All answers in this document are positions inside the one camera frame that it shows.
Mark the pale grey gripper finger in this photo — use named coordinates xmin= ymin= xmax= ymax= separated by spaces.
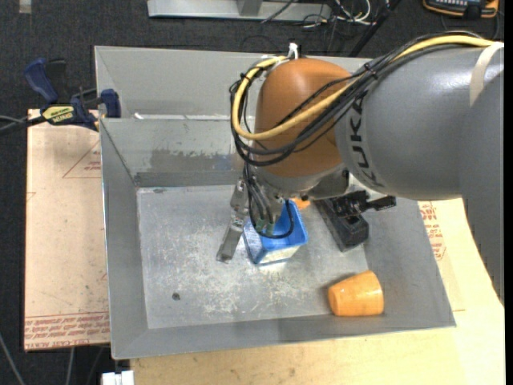
xmin=216 ymin=213 xmax=246 ymax=265

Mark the black box-shaped tool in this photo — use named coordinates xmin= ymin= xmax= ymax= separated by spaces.
xmin=313 ymin=198 xmax=370 ymax=253

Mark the clear box with blue lid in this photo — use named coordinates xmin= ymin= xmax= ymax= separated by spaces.
xmin=241 ymin=200 xmax=309 ymax=266

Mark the orange cup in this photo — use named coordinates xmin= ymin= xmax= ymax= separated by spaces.
xmin=327 ymin=269 xmax=386 ymax=318

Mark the grey metal bin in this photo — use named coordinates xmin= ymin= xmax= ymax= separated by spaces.
xmin=94 ymin=45 xmax=457 ymax=361

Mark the brown cardboard board red print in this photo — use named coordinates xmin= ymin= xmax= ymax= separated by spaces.
xmin=23 ymin=108 xmax=467 ymax=353

